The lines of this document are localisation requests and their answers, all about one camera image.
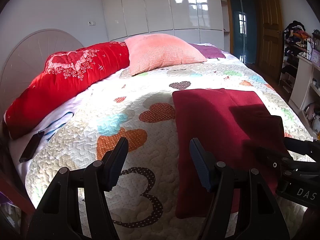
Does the dark red fleece garment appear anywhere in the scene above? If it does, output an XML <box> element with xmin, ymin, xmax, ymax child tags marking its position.
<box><xmin>172</xmin><ymin>89</ymin><xmax>290</xmax><ymax>219</ymax></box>

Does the white shelf unit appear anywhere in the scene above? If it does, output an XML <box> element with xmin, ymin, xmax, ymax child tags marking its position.
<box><xmin>289</xmin><ymin>55</ymin><xmax>319</xmax><ymax>139</ymax></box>

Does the black phone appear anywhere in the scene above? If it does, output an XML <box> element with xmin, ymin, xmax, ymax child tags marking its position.
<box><xmin>19</xmin><ymin>131</ymin><xmax>44</xmax><ymax>163</ymax></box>

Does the lilac bed sheet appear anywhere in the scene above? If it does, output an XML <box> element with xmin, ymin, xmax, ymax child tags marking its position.
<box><xmin>8</xmin><ymin>64</ymin><xmax>126</xmax><ymax>183</ymax></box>

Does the cluttered shoe rack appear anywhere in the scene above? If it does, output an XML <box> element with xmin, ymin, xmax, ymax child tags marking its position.
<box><xmin>279</xmin><ymin>20</ymin><xmax>312</xmax><ymax>94</ymax></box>

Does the purple towel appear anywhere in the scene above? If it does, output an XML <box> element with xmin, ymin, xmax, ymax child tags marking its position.
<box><xmin>190</xmin><ymin>43</ymin><xmax>226</xmax><ymax>59</ymax></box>

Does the wooden door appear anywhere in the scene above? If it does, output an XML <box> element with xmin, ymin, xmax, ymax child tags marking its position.
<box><xmin>227</xmin><ymin>0</ymin><xmax>283</xmax><ymax>81</ymax></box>

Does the heart patterned quilt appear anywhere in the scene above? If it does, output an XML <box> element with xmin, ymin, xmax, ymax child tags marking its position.
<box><xmin>25</xmin><ymin>59</ymin><xmax>311</xmax><ymax>239</ymax></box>

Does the red floral duvet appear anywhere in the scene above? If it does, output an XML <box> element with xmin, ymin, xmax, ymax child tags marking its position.
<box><xmin>4</xmin><ymin>41</ymin><xmax>129</xmax><ymax>140</ymax></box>

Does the round white headboard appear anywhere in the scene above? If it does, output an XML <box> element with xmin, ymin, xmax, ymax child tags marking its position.
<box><xmin>1</xmin><ymin>29</ymin><xmax>83</xmax><ymax>114</ymax></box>

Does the pink checked pillow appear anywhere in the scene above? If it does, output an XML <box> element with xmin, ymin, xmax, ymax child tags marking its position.
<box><xmin>124</xmin><ymin>34</ymin><xmax>207</xmax><ymax>76</ymax></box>

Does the white glossy wardrobe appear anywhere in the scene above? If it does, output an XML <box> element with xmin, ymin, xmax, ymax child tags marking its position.
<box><xmin>103</xmin><ymin>0</ymin><xmax>230</xmax><ymax>51</ymax></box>

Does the blue lanyard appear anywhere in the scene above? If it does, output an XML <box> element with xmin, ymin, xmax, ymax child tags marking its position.
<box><xmin>37</xmin><ymin>111</ymin><xmax>75</xmax><ymax>143</ymax></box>

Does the wall socket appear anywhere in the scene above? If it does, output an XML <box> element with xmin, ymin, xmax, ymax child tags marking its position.
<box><xmin>88</xmin><ymin>21</ymin><xmax>96</xmax><ymax>26</ymax></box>

